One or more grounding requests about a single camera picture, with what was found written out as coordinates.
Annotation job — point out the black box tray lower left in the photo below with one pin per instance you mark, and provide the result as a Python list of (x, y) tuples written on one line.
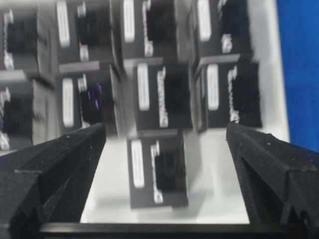
[(23, 110)]

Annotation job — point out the black box tray upper left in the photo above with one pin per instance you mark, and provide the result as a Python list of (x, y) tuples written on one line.
[(85, 35)]

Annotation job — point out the black Dynamixel box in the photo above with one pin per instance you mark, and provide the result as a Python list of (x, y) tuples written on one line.
[(157, 171)]

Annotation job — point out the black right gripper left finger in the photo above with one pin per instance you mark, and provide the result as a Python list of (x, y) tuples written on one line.
[(48, 182)]

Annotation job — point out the black box tray upper centre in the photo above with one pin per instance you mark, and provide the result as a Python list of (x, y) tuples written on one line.
[(154, 31)]

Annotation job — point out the blue table cloth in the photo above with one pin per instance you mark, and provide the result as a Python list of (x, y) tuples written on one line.
[(299, 35)]

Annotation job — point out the black box tray upper right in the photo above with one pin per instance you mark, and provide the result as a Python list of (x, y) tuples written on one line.
[(221, 31)]

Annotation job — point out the black box tray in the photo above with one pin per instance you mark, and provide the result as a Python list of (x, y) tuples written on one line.
[(23, 110), (228, 92), (221, 31), (86, 98), (154, 31), (85, 35), (160, 98)]

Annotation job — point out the black box tray middle centre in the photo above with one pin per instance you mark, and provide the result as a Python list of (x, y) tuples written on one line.
[(160, 98)]

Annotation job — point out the white plastic tray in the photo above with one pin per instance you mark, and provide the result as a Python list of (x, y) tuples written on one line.
[(214, 193)]

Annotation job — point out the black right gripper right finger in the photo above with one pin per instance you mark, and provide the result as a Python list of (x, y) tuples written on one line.
[(279, 182)]

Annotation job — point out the black box tray middle left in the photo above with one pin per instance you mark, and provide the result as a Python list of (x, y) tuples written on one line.
[(86, 98)]

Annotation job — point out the black box tray middle right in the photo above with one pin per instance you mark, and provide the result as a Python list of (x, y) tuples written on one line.
[(228, 92)]

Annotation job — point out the black box tray left edge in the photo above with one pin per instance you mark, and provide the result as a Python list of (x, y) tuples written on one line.
[(25, 42)]

